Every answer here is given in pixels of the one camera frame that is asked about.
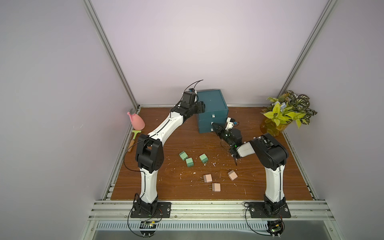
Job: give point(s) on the pink plug left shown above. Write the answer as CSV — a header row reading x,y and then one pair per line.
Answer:
x,y
207,178

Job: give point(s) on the pink plug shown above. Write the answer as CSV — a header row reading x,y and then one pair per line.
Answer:
x,y
216,187
232,175
207,178

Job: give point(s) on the green artificial plant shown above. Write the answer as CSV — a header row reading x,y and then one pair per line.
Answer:
x,y
288,108

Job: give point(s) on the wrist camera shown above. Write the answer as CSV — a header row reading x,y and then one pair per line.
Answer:
x,y
188,98
230,123

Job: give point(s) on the green wooden handled brush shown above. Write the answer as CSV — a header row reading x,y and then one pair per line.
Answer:
x,y
132,142

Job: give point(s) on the pink plug right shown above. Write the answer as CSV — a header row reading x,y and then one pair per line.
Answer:
x,y
232,175

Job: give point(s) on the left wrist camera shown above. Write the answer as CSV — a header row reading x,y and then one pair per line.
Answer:
x,y
188,98

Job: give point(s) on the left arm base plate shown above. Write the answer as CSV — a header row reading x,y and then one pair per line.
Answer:
x,y
156,209

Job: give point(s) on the right controller board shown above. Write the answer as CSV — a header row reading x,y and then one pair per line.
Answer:
x,y
275,228

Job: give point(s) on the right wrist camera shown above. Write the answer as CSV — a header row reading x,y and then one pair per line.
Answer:
x,y
230,123

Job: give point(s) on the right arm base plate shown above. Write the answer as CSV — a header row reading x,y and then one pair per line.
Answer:
x,y
268,210

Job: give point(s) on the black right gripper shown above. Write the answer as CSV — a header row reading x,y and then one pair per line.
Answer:
x,y
219,129

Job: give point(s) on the controller board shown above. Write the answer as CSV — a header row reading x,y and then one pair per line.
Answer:
x,y
275,228
148,228

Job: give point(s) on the left controller board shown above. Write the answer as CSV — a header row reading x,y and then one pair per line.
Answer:
x,y
148,228

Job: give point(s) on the dark teal drawer cabinet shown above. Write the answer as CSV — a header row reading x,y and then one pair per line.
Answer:
x,y
215,105

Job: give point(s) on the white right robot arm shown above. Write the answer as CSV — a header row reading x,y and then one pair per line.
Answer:
x,y
272,155

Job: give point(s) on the pink plug bottom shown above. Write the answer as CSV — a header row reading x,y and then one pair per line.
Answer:
x,y
216,187

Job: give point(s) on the amber glass vase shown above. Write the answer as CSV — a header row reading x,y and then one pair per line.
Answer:
x,y
270,127

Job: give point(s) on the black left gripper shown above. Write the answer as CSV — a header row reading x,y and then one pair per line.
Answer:
x,y
200,108

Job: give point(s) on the light green plug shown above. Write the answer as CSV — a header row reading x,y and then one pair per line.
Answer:
x,y
204,159
189,162
183,155

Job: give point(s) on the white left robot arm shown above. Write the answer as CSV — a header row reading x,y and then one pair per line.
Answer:
x,y
150,150

